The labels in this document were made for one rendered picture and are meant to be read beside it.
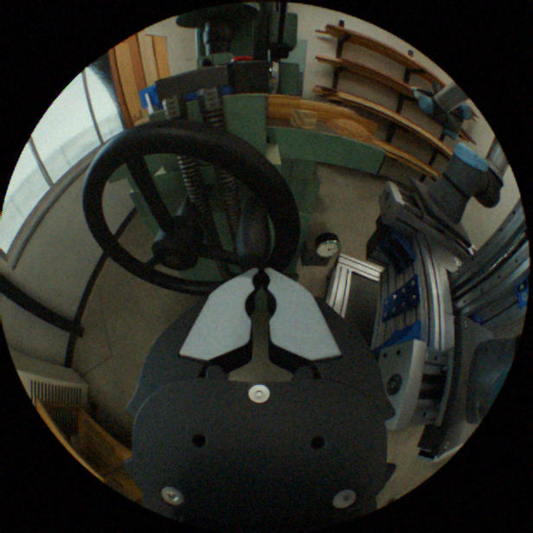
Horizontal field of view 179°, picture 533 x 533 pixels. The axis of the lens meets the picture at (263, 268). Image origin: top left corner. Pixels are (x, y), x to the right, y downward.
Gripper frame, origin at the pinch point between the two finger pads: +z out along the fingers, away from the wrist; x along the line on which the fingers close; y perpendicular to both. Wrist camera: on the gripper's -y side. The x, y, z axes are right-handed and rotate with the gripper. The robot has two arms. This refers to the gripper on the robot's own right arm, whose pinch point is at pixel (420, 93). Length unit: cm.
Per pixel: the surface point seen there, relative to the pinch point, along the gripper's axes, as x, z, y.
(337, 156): -60, -64, 30
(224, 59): -80, -56, 8
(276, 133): -71, -66, 26
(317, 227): -61, -59, 54
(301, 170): -67, -65, 33
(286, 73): -69, -34, 11
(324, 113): -60, -49, 23
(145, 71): -200, 75, -54
